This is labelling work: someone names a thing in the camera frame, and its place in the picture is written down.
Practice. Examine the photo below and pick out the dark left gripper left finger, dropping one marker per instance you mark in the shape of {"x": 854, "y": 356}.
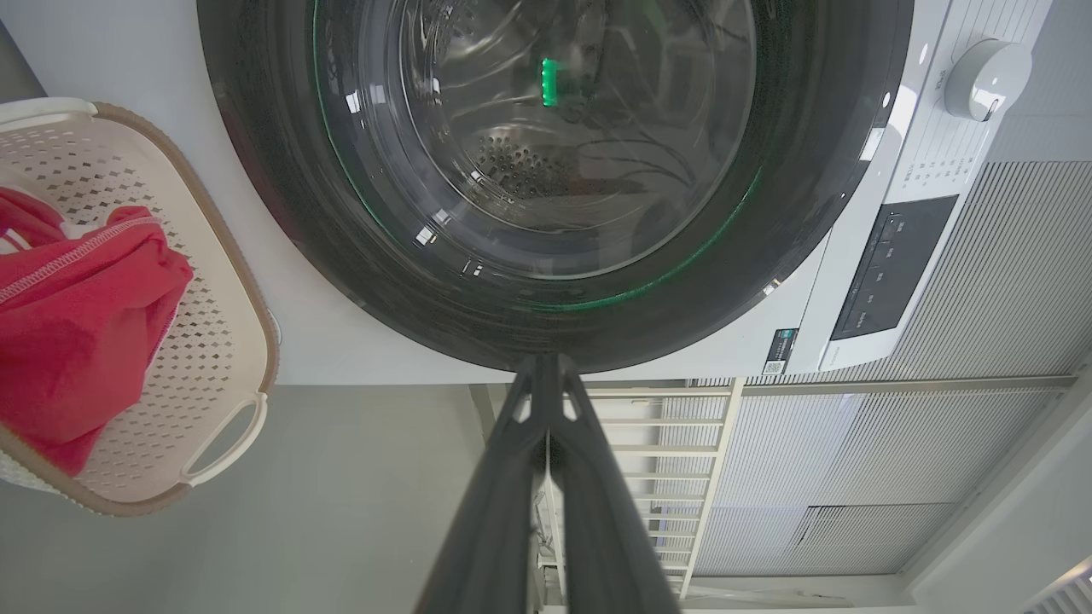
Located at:
{"x": 495, "y": 512}

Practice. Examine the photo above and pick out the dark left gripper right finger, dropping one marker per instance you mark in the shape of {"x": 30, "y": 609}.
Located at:
{"x": 597, "y": 520}

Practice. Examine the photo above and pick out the black round washer door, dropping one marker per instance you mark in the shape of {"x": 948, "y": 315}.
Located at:
{"x": 281, "y": 170}

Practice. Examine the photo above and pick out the red cloth garment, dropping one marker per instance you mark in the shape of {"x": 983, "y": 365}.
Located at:
{"x": 77, "y": 341}

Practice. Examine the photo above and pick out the white front-load washing machine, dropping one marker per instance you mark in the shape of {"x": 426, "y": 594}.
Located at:
{"x": 341, "y": 345}

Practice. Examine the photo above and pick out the cream perforated laundry basket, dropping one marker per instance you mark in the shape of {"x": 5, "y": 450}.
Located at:
{"x": 217, "y": 341}

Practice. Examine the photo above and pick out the small black code sticker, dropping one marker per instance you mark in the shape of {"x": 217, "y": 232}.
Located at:
{"x": 780, "y": 351}

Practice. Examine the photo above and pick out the black control display panel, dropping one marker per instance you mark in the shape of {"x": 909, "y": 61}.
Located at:
{"x": 896, "y": 264}

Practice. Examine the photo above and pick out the white round control knob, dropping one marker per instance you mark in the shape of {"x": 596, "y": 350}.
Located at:
{"x": 981, "y": 81}

